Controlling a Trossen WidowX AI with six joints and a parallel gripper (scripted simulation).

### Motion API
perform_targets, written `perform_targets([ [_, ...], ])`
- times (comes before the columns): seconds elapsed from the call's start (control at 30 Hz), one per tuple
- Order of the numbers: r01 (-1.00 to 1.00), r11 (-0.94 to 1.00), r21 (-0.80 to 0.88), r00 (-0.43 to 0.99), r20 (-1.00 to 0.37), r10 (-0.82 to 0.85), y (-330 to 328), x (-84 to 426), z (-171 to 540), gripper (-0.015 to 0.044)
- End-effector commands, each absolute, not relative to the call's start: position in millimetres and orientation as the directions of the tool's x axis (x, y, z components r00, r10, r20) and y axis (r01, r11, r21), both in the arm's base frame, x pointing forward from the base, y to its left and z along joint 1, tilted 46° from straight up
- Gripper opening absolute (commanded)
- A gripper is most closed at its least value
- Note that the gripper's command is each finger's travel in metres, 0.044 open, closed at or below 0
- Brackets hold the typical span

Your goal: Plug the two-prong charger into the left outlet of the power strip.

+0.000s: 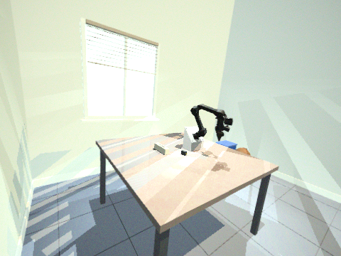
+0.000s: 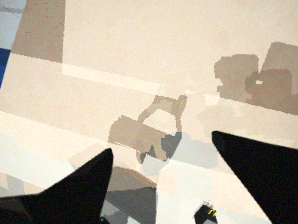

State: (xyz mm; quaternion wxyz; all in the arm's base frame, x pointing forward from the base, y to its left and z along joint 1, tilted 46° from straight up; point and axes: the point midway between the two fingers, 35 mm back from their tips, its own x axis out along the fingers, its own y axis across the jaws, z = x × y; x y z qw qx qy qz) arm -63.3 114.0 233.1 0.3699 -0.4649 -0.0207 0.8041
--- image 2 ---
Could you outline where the black two-prong charger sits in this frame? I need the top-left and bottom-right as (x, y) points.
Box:
(194, 204), (218, 224)

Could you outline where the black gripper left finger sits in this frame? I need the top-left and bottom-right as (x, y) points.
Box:
(0, 148), (114, 224)

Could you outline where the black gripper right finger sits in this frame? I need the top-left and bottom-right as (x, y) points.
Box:
(211, 131), (298, 224)

